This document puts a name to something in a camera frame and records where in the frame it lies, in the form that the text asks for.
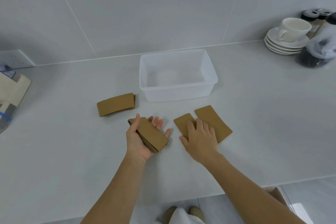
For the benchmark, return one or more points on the person's right little finger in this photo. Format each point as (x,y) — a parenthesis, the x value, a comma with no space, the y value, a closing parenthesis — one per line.
(213,133)

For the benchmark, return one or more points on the white ceramic cup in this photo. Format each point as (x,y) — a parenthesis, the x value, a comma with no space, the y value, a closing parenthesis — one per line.
(292,29)

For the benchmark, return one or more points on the person's right thumb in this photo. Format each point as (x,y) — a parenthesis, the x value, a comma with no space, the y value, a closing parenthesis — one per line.
(183,139)

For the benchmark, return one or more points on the white wall socket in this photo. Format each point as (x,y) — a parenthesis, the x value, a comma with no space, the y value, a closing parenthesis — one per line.
(15,59)

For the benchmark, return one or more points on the thin stack of cardboard sleeves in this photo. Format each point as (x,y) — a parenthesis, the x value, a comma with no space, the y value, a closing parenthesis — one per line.
(115,104)

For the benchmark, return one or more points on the person's white garment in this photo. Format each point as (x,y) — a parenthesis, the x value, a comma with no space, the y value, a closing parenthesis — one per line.
(183,217)

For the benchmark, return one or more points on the person's right shoe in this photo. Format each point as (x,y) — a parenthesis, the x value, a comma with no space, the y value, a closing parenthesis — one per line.
(198,212)

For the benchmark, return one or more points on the person's right middle finger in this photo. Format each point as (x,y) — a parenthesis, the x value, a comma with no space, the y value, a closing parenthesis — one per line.
(199,125)

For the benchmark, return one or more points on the person's right hand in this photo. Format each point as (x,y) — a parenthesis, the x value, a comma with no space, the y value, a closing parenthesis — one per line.
(202,143)

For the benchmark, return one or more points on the person's left thumb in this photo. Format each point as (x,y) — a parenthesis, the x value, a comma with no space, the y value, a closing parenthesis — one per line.
(137,122)

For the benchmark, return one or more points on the dark round bottle cap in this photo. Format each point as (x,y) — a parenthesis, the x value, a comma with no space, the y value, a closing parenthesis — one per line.
(332,19)

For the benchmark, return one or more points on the black lid spice jar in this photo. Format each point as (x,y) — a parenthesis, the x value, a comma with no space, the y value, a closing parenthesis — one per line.
(309,15)
(323,13)

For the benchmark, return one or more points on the person's left little finger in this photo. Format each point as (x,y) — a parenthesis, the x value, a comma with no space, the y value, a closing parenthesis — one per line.
(167,133)

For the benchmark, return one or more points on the clear plastic bag dark contents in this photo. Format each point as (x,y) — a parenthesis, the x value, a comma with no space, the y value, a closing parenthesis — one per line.
(319,50)

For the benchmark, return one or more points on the person's left shoe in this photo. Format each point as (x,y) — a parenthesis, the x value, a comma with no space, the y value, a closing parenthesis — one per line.
(169,213)

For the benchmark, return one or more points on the person's shoe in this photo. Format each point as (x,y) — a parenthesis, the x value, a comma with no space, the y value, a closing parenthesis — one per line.
(169,213)
(198,212)

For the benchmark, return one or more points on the white ceramic saucer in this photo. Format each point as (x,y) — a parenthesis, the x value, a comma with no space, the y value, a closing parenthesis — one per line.
(282,51)
(280,48)
(271,36)

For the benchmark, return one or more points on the brown cardboard cup sleeve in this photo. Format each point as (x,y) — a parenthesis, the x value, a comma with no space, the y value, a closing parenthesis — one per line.
(215,120)
(181,124)

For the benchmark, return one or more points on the person's right forearm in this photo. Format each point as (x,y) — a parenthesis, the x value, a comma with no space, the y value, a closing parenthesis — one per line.
(249,192)

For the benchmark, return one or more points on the person's left middle finger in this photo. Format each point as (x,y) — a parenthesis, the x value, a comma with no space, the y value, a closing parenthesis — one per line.
(156,122)

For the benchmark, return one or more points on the person's left hand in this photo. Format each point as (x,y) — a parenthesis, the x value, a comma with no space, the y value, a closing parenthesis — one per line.
(133,141)

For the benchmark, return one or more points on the person's left forearm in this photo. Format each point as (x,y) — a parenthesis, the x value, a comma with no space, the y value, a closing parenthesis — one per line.
(112,192)

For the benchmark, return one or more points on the clear plastic storage container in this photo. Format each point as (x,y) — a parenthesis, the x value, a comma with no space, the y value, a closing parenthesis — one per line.
(178,74)

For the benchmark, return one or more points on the thick stack of cardboard sleeves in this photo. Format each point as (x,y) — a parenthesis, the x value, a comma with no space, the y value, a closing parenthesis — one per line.
(151,133)

